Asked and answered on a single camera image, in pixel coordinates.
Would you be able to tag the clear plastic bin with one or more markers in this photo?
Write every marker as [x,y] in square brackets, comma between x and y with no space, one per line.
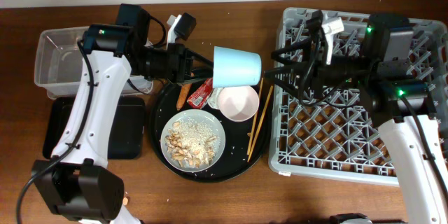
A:
[60,67]

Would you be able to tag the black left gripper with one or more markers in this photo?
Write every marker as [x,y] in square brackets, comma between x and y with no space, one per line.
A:
[180,63]

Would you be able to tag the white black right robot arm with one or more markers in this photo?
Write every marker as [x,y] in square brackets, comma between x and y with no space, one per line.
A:
[400,106]

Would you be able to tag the red snack wrapper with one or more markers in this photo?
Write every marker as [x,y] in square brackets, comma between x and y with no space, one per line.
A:
[198,98]

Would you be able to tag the light blue cup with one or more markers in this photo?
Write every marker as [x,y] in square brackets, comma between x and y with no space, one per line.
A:
[234,68]

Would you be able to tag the orange carrot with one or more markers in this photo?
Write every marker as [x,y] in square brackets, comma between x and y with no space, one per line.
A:
[183,95]

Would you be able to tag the grey plate with food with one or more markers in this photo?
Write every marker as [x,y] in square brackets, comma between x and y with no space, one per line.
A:
[192,141]

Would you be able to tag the pink bowl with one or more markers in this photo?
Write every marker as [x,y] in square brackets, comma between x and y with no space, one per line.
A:
[238,104]

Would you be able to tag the black rectangular bin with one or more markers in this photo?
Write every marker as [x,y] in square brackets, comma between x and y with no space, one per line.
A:
[126,133]

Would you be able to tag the wooden chopstick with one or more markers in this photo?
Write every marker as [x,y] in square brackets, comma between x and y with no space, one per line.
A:
[255,117]
[257,128]

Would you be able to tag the crumpled white tissue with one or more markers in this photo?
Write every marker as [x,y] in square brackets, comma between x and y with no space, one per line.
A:
[212,101]

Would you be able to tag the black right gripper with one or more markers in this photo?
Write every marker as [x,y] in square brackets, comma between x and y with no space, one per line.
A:
[309,71]

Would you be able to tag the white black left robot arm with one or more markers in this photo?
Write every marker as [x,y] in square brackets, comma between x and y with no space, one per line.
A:
[75,182]

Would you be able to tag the peanut on table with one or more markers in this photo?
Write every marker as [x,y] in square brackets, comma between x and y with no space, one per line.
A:
[125,201]

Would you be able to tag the round black tray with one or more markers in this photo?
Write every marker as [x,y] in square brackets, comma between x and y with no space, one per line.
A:
[233,162]

